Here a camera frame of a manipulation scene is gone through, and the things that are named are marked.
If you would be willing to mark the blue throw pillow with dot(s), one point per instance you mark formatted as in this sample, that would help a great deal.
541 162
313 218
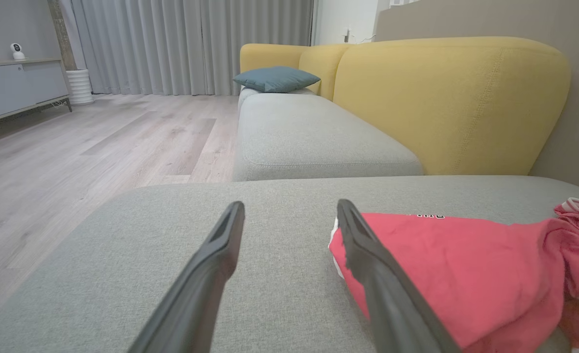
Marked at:
277 79

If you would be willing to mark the white security camera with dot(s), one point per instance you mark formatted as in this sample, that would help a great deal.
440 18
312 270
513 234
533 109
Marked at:
17 50

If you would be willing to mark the narrow yellow sofa backrest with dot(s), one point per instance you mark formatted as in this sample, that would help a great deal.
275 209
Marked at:
321 63

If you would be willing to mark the grey pleated curtain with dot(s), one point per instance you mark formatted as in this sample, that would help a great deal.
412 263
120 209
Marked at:
171 44

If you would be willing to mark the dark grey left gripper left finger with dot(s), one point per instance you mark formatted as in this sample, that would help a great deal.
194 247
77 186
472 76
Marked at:
201 289

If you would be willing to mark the red basketball jersey number 23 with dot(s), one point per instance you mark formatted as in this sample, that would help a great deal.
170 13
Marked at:
465 269

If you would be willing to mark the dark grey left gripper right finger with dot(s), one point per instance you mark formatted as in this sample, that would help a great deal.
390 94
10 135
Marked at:
387 299

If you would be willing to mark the wide yellow sofa backrest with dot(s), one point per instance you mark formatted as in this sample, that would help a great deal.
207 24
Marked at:
441 108

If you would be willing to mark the brown wooden pillar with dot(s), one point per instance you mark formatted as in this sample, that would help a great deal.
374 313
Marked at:
62 34

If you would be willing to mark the white ribbed cylindrical appliance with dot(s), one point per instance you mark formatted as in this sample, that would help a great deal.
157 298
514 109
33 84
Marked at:
80 87

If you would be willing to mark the white wall socket plug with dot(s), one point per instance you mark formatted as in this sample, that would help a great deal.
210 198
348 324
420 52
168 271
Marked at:
347 36

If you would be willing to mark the yellow sofa end backrest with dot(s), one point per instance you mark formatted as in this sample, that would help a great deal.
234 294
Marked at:
269 54

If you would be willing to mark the grey sideboard cabinet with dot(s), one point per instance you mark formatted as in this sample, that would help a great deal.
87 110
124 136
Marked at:
14 88

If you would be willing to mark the large grey sofa seat cushion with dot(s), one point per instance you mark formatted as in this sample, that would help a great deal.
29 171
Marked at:
284 294

